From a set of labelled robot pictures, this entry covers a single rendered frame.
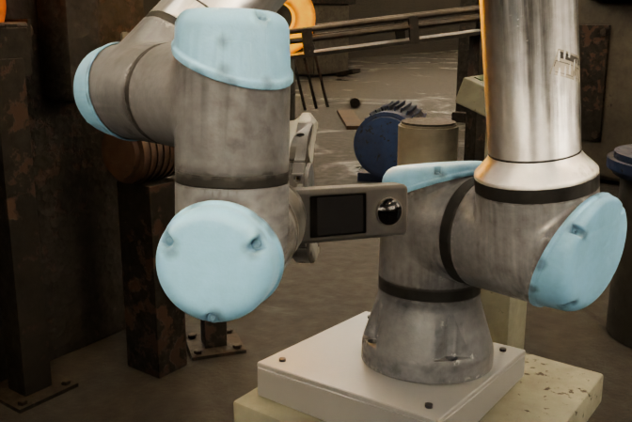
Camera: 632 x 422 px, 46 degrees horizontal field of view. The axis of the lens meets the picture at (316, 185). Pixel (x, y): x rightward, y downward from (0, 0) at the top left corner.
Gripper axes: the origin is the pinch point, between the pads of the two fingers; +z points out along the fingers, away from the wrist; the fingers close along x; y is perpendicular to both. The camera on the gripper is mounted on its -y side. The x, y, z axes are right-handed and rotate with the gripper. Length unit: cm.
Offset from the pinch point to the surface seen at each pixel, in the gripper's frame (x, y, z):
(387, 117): 6, -2, 234
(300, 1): -27, 13, 80
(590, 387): 25.1, -31.1, 8.4
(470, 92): -8, -21, 59
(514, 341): 42, -32, 69
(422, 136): 0, -13, 67
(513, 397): 25.1, -21.9, 5.0
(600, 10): -38, -92, 257
